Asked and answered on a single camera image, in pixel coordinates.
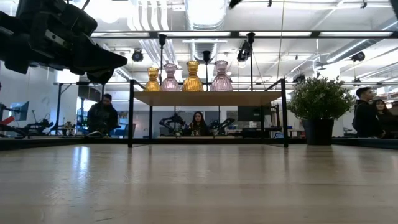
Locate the black aluminium rig frame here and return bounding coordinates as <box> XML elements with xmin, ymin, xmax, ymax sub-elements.
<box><xmin>0</xmin><ymin>30</ymin><xmax>398</xmax><ymax>151</ymax></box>

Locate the amber ribbed glass candle holder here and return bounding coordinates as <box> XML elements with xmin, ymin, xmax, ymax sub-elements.
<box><xmin>144</xmin><ymin>67</ymin><xmax>161</xmax><ymax>92</ymax></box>
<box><xmin>182</xmin><ymin>60</ymin><xmax>205</xmax><ymax>92</ymax></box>

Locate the person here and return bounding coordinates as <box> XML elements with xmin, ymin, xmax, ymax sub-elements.
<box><xmin>352</xmin><ymin>86</ymin><xmax>385</xmax><ymax>139</ymax></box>
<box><xmin>86</xmin><ymin>93</ymin><xmax>119</xmax><ymax>136</ymax></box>
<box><xmin>183</xmin><ymin>111</ymin><xmax>214</xmax><ymax>137</ymax></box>
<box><xmin>373</xmin><ymin>98</ymin><xmax>398</xmax><ymax>139</ymax></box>

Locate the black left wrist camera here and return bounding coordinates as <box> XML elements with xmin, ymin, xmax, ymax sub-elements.
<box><xmin>60</xmin><ymin>3</ymin><xmax>98</xmax><ymax>37</ymax></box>

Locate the black overhead camera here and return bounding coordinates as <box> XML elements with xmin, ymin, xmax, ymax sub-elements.
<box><xmin>236</xmin><ymin>39</ymin><xmax>254</xmax><ymax>63</ymax></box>

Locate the background computer monitor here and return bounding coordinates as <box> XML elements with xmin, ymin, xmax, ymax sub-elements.
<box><xmin>9</xmin><ymin>100</ymin><xmax>30</xmax><ymax>122</ymax></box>

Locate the tall black metal candlestick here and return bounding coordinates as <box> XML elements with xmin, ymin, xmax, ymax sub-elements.
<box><xmin>246</xmin><ymin>32</ymin><xmax>256</xmax><ymax>92</ymax></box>
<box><xmin>158</xmin><ymin>33</ymin><xmax>167</xmax><ymax>86</ymax></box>

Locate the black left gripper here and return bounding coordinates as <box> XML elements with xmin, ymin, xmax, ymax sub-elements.
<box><xmin>29</xmin><ymin>17</ymin><xmax>129</xmax><ymax>85</ymax></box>

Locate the green potted plant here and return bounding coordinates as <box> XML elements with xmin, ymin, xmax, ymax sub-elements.
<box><xmin>286</xmin><ymin>73</ymin><xmax>358</xmax><ymax>146</ymax></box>

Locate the black background monitor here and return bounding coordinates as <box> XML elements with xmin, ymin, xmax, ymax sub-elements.
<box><xmin>238</xmin><ymin>105</ymin><xmax>265</xmax><ymax>123</ymax></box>

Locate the wooden shelf with black frame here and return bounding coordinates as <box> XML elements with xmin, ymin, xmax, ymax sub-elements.
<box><xmin>127</xmin><ymin>78</ymin><xmax>289</xmax><ymax>149</ymax></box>

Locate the pink ribbed glass candle holder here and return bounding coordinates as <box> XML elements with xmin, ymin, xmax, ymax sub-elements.
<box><xmin>210</xmin><ymin>60</ymin><xmax>234</xmax><ymax>92</ymax></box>
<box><xmin>160</xmin><ymin>63</ymin><xmax>182</xmax><ymax>92</ymax></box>

